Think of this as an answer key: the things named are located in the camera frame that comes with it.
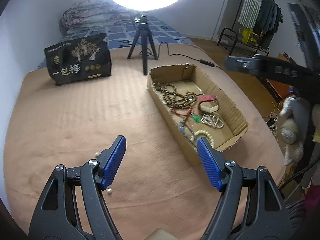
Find olive cloth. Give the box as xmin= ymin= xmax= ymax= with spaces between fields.
xmin=147 ymin=227 xmax=176 ymax=240

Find brown wooden bead necklace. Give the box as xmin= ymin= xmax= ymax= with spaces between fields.
xmin=154 ymin=82 xmax=200 ymax=110

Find white bead necklace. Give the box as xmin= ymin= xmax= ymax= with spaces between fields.
xmin=200 ymin=113 xmax=225 ymax=129

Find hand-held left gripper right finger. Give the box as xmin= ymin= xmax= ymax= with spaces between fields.
xmin=197 ymin=137 xmax=293 ymax=240

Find cardboard box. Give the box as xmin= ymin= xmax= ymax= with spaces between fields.
xmin=147 ymin=64 xmax=249 ymax=167

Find white power strip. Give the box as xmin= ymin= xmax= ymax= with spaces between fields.
xmin=266 ymin=115 xmax=278 ymax=128

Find black tripod stand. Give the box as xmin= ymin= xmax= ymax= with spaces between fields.
xmin=127 ymin=15 xmax=159 ymax=76

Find green pendant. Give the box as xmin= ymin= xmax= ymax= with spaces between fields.
xmin=172 ymin=105 xmax=202 ymax=124

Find dark metal bangle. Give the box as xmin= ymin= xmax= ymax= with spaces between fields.
xmin=178 ymin=121 xmax=198 ymax=145

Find blue checkered bedsheet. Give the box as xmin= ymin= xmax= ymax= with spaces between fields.
xmin=37 ymin=15 xmax=190 ymax=69

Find black metal clothes rack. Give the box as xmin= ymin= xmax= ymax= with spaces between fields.
xmin=217 ymin=0 xmax=284 ymax=56

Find cream bead bracelet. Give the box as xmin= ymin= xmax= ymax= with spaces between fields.
xmin=189 ymin=129 xmax=215 ymax=148

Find yellow box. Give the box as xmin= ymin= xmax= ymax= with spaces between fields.
xmin=241 ymin=28 xmax=261 ymax=44

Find black printed snack bag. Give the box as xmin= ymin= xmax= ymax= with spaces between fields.
xmin=44 ymin=32 xmax=112 ymax=86

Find red strap wristwatch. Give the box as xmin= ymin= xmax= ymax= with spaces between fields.
xmin=197 ymin=94 xmax=220 ymax=113

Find dark flat panel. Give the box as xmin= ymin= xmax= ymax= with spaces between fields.
xmin=287 ymin=2 xmax=320 ymax=61

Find folded floral quilt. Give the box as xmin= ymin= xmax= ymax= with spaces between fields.
xmin=61 ymin=0 xmax=140 ymax=29

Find grey white stuffed toy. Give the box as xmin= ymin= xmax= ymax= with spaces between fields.
xmin=279 ymin=96 xmax=313 ymax=167

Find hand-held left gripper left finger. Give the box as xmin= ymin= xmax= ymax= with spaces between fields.
xmin=29 ymin=135 xmax=127 ymax=240

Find striped white towel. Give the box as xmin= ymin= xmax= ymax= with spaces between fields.
xmin=237 ymin=0 xmax=265 ymax=28

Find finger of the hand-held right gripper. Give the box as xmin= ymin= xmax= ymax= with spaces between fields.
xmin=224 ymin=54 xmax=266 ymax=76

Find dark hanging clothes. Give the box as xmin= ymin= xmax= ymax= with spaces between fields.
xmin=255 ymin=0 xmax=283 ymax=34

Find black power cable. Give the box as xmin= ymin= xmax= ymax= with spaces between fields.
xmin=147 ymin=41 xmax=227 ymax=71

